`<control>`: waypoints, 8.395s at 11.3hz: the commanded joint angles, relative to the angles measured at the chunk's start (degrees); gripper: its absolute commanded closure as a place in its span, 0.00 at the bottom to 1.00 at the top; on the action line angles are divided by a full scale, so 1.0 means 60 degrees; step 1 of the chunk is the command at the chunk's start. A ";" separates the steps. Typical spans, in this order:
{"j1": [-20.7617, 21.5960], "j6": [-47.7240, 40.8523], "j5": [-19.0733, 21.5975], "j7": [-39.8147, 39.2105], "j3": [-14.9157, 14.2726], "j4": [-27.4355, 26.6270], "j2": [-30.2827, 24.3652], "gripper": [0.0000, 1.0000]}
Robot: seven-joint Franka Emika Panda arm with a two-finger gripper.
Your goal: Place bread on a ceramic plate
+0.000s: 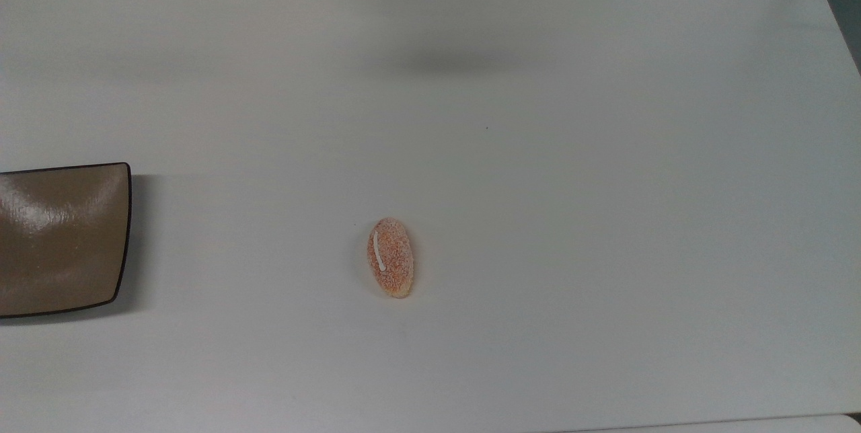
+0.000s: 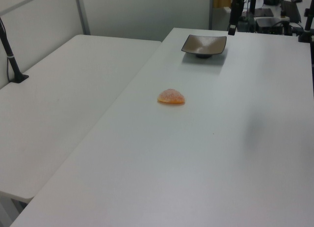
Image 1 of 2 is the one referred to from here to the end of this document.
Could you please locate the sugar-coated oval bread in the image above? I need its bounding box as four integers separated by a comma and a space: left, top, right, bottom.
367, 217, 415, 299

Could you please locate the brown square ceramic plate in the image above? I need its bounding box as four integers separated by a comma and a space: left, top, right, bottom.
0, 162, 133, 319

